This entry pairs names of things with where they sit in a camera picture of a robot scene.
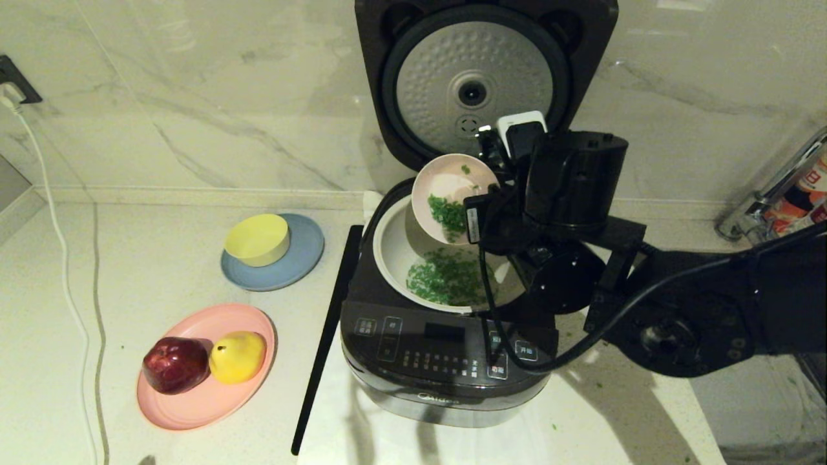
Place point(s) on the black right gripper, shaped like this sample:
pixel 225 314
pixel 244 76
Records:
pixel 504 219

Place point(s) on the pale pink bowl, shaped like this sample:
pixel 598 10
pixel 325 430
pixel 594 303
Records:
pixel 446 181

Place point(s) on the black rice cooker lid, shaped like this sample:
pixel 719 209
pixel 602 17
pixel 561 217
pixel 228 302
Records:
pixel 420 64

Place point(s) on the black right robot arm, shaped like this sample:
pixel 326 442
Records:
pixel 711 310

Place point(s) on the white inner pot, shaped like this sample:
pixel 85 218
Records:
pixel 394 258

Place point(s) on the black rice cooker body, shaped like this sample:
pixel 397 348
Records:
pixel 420 374

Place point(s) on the yellow bowl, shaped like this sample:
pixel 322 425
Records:
pixel 258 240

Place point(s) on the green chopped vegetables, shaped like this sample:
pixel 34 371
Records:
pixel 439 278

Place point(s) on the blue plate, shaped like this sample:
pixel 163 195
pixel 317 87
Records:
pixel 297 265

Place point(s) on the black tray edge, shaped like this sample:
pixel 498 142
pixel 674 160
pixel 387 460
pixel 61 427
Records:
pixel 323 355

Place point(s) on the chrome faucet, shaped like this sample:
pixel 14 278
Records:
pixel 753 219

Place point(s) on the yellow pear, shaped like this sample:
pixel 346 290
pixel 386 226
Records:
pixel 236 357

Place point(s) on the red white label bottle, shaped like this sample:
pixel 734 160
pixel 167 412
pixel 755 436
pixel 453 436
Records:
pixel 804 190

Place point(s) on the white cloth in sink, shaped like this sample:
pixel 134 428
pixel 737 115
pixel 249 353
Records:
pixel 762 413

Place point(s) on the red apple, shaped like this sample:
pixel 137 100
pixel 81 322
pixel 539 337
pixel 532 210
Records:
pixel 174 365

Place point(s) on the pink plate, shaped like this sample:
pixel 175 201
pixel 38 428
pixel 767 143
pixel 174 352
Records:
pixel 194 407

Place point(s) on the stainless steel sink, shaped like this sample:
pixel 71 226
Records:
pixel 814 381

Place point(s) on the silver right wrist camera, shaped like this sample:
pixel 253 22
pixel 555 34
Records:
pixel 517 119

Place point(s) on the black wall socket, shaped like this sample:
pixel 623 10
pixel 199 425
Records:
pixel 16 77

